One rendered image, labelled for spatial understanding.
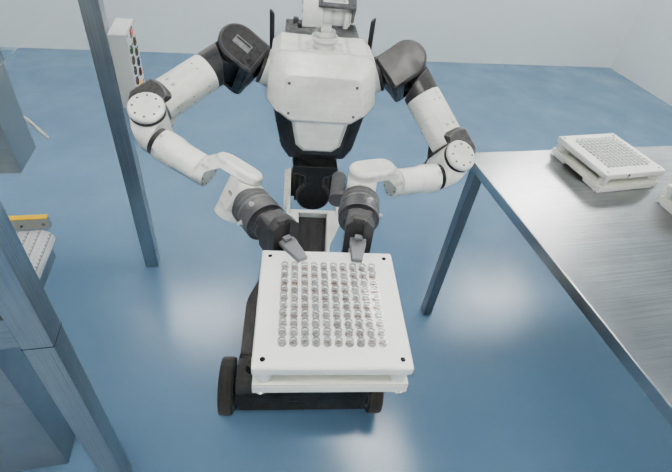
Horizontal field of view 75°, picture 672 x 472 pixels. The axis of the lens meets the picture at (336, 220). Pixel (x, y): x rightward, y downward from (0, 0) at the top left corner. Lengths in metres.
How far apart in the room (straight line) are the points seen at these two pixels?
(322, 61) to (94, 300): 1.54
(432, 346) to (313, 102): 1.29
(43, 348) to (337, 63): 0.89
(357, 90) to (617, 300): 0.81
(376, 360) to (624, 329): 0.69
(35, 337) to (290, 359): 0.58
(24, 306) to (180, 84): 0.55
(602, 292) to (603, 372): 1.08
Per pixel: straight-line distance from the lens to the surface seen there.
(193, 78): 1.11
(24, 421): 1.62
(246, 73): 1.13
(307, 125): 1.17
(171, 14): 4.55
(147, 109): 1.04
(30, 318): 1.04
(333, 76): 1.10
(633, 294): 1.34
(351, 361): 0.70
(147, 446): 1.81
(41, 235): 1.32
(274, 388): 0.73
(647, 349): 1.22
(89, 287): 2.30
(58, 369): 1.18
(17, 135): 1.16
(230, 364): 1.68
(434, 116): 1.16
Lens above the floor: 1.62
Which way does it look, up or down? 40 degrees down
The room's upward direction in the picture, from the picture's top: 8 degrees clockwise
